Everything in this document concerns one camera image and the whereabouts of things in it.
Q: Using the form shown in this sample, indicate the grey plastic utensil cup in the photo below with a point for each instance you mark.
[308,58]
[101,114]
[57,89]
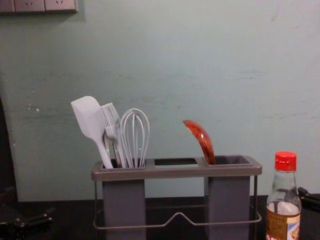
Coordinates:
[228,205]
[123,205]

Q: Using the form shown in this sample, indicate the red-brown wooden spoon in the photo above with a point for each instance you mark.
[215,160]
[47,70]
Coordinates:
[202,140]

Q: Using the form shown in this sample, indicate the grey utensil rack frame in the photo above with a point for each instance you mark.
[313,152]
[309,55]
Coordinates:
[175,170]

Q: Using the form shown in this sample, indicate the pale grey silicone spatula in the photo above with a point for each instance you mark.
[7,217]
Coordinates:
[86,117]

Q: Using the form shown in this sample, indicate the pale grey silicone brush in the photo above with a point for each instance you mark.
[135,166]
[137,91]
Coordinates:
[110,130]

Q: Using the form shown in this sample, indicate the clear bottle with red cap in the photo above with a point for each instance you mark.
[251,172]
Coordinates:
[283,190]

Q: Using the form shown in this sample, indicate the black table cloth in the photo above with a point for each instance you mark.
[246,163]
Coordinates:
[70,215]

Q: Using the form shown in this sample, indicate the grey wall socket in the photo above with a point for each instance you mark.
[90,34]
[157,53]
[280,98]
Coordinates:
[5,5]
[29,5]
[60,4]

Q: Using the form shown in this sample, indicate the pale grey silicone whisk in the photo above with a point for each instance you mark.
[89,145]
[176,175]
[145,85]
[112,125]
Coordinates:
[124,130]

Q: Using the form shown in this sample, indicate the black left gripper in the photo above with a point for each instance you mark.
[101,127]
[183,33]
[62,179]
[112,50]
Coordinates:
[8,215]

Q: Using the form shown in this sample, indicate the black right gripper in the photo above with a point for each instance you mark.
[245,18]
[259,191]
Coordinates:
[311,217]

